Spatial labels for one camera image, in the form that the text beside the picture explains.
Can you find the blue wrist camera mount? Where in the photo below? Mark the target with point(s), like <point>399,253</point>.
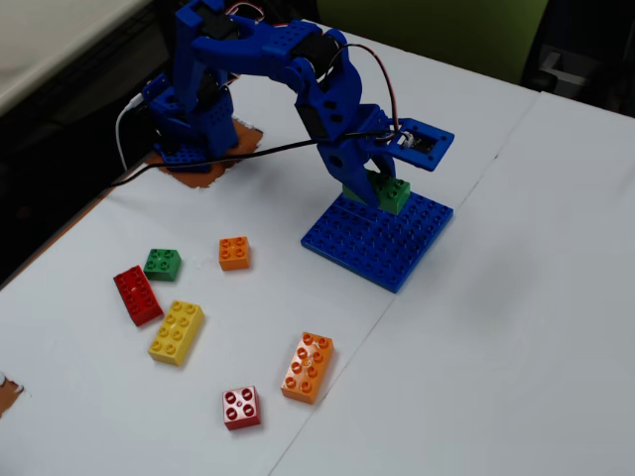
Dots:
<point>421,161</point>

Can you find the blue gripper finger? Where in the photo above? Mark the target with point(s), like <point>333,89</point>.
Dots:
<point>386,165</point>
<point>366,191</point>

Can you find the dark office chair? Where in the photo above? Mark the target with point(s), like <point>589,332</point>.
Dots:
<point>595,49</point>

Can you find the red 2x4 block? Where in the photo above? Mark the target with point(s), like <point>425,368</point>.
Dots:
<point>136,295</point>

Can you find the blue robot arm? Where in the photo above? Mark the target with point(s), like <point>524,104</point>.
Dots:
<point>223,44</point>

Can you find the yellow 2x4 block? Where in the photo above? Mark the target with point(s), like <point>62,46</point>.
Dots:
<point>176,332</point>

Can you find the green 2x2 block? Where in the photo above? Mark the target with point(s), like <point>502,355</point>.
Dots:
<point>163,265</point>

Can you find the orange 2x4 block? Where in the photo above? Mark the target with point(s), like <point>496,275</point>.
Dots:
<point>307,367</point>

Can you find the white paper table sheet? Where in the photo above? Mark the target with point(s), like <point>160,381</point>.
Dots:
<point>496,347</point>
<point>74,421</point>

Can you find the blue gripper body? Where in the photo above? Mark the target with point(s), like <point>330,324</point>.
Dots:
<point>342,161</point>

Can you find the red 2x2 block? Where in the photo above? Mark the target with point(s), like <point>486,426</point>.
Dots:
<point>241,409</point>

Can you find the blue 8x8 stud plate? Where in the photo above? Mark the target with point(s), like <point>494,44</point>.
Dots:
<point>377,248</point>

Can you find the orange 2x2 block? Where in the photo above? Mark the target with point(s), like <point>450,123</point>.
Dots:
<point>234,255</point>

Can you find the green 2x4 block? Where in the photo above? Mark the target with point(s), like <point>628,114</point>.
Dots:
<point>394,193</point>

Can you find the white side table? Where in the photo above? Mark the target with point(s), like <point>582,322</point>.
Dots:
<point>49,39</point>

